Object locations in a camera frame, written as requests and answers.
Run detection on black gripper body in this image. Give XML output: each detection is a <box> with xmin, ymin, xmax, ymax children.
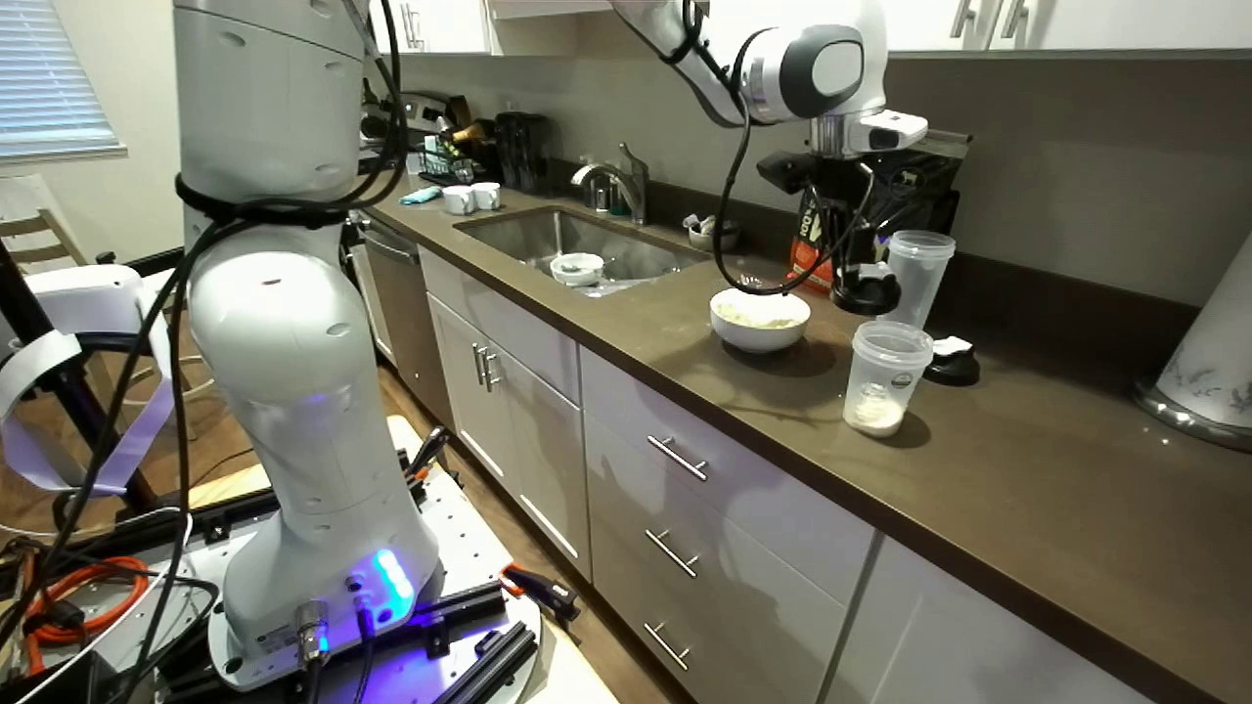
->
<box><xmin>818</xmin><ymin>151</ymin><xmax>891</xmax><ymax>224</ymax></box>

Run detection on tall clear shaker bottle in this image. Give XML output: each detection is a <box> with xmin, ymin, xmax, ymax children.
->
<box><xmin>885</xmin><ymin>227</ymin><xmax>957</xmax><ymax>330</ymax></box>

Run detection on short clear shaker bottle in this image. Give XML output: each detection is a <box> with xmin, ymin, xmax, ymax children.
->
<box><xmin>842</xmin><ymin>313</ymin><xmax>938</xmax><ymax>439</ymax></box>

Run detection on black shaker lid white cap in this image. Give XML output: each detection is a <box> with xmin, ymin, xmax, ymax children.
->
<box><xmin>920</xmin><ymin>332</ymin><xmax>979</xmax><ymax>392</ymax></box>

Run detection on white ceramic bowl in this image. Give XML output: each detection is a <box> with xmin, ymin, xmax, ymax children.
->
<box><xmin>702</xmin><ymin>287</ymin><xmax>818</xmax><ymax>358</ymax></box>

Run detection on small silver metal object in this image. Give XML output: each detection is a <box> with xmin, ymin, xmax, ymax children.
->
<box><xmin>678</xmin><ymin>206</ymin><xmax>741</xmax><ymax>254</ymax></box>

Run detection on chrome kitchen faucet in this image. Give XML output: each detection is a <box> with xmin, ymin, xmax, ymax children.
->
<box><xmin>565</xmin><ymin>141</ymin><xmax>651</xmax><ymax>227</ymax></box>

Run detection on small white bowl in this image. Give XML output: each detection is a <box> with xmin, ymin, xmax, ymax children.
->
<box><xmin>545</xmin><ymin>246</ymin><xmax>608</xmax><ymax>291</ymax></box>

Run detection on light lower kitchen cabinets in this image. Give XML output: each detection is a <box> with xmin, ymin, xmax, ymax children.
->
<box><xmin>363</xmin><ymin>237</ymin><xmax>1158</xmax><ymax>704</ymax></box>

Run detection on white upper kitchen cabinets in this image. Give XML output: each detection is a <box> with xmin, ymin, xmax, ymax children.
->
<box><xmin>366</xmin><ymin>0</ymin><xmax>1252</xmax><ymax>64</ymax></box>

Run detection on stainless steel sink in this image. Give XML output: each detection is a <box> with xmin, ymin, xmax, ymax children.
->
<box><xmin>455</xmin><ymin>202</ymin><xmax>700</xmax><ymax>302</ymax></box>

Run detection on black coffee maker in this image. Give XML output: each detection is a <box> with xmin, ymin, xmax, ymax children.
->
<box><xmin>488</xmin><ymin>111</ymin><xmax>560</xmax><ymax>198</ymax></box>

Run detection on metal paper towel holder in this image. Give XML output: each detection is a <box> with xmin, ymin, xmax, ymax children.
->
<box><xmin>1131</xmin><ymin>375</ymin><xmax>1252</xmax><ymax>459</ymax></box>

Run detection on chrome countertop appliance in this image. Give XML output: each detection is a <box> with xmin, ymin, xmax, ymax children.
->
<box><xmin>402</xmin><ymin>89</ymin><xmax>499</xmax><ymax>188</ymax></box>

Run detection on dark built-in dishwasher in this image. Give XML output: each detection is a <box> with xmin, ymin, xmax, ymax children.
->
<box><xmin>352</xmin><ymin>212</ymin><xmax>455</xmax><ymax>426</ymax></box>

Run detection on black orange bar clamp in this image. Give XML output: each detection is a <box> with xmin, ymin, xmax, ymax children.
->
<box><xmin>402</xmin><ymin>426</ymin><xmax>455</xmax><ymax>494</ymax></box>
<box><xmin>499</xmin><ymin>560</ymin><xmax>581</xmax><ymax>631</ymax></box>

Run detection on light wooden plank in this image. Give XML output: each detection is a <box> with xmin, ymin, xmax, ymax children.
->
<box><xmin>178</xmin><ymin>461</ymin><xmax>285</xmax><ymax>517</ymax></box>

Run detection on black tripod leg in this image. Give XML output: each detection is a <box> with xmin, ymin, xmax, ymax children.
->
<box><xmin>0</xmin><ymin>237</ymin><xmax>168</xmax><ymax>520</ymax></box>

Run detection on wooden chair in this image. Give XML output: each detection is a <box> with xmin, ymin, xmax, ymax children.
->
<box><xmin>0</xmin><ymin>206</ymin><xmax>88</xmax><ymax>279</ymax></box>

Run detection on white window blinds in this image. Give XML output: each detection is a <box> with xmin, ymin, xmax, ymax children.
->
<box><xmin>0</xmin><ymin>0</ymin><xmax>130</xmax><ymax>165</ymax></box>

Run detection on silver bar drawer handle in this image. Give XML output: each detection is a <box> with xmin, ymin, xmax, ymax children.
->
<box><xmin>637</xmin><ymin>619</ymin><xmax>697</xmax><ymax>671</ymax></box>
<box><xmin>641</xmin><ymin>525</ymin><xmax>702</xmax><ymax>581</ymax></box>
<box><xmin>646</xmin><ymin>430</ymin><xmax>713</xmax><ymax>486</ymax></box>

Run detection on perforated metal robot base plate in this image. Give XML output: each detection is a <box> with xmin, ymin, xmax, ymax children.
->
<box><xmin>168</xmin><ymin>412</ymin><xmax>616</xmax><ymax>704</ymax></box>

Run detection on black aluminium rail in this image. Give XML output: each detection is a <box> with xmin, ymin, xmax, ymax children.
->
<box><xmin>436</xmin><ymin>623</ymin><xmax>545</xmax><ymax>704</ymax></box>
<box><xmin>383</xmin><ymin>577</ymin><xmax>512</xmax><ymax>656</ymax></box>

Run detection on white curved plastic frame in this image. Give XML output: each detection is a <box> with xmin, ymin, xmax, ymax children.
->
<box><xmin>0</xmin><ymin>257</ymin><xmax>178</xmax><ymax>499</ymax></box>

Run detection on orange cable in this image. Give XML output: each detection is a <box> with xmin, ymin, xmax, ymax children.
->
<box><xmin>16</xmin><ymin>551</ymin><xmax>159</xmax><ymax>677</ymax></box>

